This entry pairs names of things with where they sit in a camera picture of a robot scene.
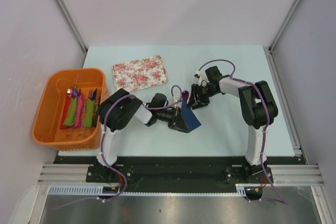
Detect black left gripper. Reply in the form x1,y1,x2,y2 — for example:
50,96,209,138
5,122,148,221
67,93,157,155
156,106,189,132

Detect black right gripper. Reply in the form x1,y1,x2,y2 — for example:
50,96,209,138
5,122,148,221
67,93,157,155
186,84,218,110

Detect dark blue paper napkin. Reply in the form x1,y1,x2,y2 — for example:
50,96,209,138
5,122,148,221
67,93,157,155
181,100,201,133

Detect purple metal spoon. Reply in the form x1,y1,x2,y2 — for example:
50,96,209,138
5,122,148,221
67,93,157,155
182,90,189,101

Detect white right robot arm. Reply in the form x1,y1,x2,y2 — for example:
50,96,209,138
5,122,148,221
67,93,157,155
187,66,278,183

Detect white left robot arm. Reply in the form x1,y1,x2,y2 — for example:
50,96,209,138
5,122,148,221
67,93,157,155
97,89,191,182

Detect green napkin roll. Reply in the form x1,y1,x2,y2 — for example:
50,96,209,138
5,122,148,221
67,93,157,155
63,98,78,126
83,98,95,127

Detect pink napkin roll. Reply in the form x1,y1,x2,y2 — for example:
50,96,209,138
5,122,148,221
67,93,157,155
73,94,83,129

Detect red napkin roll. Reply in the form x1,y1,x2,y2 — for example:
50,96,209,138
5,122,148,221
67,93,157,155
59,96,71,130

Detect floral rectangular tray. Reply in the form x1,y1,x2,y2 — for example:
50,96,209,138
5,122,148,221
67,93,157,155
112,55,169,92

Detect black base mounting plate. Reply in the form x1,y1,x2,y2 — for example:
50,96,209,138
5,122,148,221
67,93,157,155
54,155,274,200

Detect orange plastic basket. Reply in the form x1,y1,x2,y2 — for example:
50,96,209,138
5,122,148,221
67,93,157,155
32,68,108,151

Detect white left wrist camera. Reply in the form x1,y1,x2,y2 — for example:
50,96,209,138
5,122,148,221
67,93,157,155
172,95,183,106

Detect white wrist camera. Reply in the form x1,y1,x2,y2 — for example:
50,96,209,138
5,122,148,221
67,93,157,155
194,70,206,85
172,95,183,106

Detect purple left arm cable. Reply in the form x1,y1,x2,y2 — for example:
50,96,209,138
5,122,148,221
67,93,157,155
52,85,183,209

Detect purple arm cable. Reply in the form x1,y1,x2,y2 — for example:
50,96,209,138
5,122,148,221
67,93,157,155
52,85,183,209
198,59,288,205

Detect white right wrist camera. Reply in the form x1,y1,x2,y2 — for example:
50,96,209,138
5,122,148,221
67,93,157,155
194,70,206,85

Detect white slotted cable duct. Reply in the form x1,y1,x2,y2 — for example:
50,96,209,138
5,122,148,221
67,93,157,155
49,185,103,196

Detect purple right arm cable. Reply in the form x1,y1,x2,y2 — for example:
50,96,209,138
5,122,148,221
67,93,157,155
198,59,288,205

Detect aluminium frame rail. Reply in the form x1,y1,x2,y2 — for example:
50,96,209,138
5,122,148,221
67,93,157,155
38,164,89,185

